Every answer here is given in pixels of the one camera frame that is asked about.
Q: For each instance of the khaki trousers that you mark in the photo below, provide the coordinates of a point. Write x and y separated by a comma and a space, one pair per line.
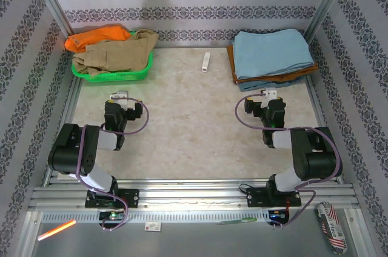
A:
121, 54

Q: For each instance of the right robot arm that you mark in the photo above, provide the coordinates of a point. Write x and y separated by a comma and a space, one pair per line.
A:
315, 160

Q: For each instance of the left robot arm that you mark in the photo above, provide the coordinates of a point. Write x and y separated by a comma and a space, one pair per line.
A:
72, 148

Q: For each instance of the grey-blue folded trousers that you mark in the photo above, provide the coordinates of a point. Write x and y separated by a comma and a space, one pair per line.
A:
251, 85

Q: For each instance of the brown folded trousers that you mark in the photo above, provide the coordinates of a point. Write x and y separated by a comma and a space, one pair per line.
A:
231, 60

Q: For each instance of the orange trousers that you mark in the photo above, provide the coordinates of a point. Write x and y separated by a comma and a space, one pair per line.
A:
97, 37

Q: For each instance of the green plastic basket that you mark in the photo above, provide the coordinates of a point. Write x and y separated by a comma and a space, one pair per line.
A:
121, 76

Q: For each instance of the white remote control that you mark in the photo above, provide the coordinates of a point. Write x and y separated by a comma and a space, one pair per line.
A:
205, 63

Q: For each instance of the small controller board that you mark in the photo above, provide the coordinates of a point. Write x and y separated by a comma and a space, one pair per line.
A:
277, 216
112, 216

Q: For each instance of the green pen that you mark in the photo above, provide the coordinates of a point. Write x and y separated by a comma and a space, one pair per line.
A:
236, 221

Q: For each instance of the rolled flag print pouch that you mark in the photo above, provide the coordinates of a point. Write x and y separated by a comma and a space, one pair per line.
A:
332, 228

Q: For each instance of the orange stick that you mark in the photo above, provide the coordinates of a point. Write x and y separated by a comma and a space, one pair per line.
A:
57, 229

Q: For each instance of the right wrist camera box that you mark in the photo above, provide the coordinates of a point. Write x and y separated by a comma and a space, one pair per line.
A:
269, 92

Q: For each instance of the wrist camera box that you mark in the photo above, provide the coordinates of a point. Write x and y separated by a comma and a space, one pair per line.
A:
119, 94
269, 92

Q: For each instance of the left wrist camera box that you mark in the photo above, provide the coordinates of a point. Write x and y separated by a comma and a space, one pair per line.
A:
119, 94

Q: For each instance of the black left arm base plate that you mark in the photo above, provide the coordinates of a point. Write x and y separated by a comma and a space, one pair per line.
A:
131, 198

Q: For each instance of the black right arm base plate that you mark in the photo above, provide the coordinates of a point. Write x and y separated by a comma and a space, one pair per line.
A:
257, 196

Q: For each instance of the aluminium rail frame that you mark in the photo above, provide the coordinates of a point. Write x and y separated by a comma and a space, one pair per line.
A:
194, 194

